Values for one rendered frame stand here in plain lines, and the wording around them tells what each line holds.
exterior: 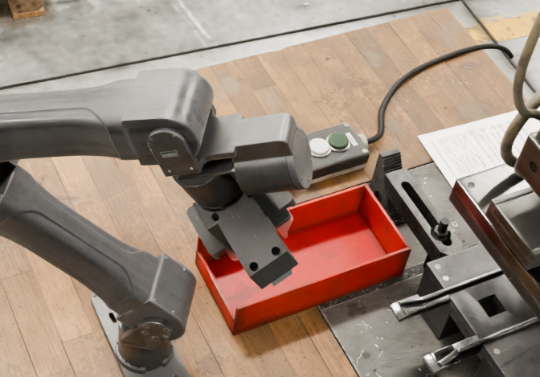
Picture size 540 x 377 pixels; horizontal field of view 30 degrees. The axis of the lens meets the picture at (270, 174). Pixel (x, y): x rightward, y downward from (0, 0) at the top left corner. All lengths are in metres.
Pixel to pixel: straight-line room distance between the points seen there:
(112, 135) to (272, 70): 0.71
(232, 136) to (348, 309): 0.46
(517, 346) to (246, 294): 0.34
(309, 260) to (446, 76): 0.45
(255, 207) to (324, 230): 0.42
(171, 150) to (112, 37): 2.09
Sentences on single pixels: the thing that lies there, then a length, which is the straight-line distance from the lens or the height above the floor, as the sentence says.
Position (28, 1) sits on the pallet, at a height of 0.06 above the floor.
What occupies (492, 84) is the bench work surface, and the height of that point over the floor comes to 0.90.
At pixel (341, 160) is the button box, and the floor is 0.93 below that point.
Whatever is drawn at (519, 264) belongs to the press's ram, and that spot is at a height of 1.14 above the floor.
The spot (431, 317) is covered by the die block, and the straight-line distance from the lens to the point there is 1.31.
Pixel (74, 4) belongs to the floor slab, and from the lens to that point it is 3.09.
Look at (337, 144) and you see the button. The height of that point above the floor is 0.94.
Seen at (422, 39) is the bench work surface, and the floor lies 0.90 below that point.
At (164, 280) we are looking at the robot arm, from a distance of 1.12.
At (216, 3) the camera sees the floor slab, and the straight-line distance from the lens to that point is 3.12.
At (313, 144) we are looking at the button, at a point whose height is 0.94.
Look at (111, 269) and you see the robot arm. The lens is 1.09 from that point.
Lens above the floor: 1.97
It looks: 48 degrees down
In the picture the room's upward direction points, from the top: 10 degrees clockwise
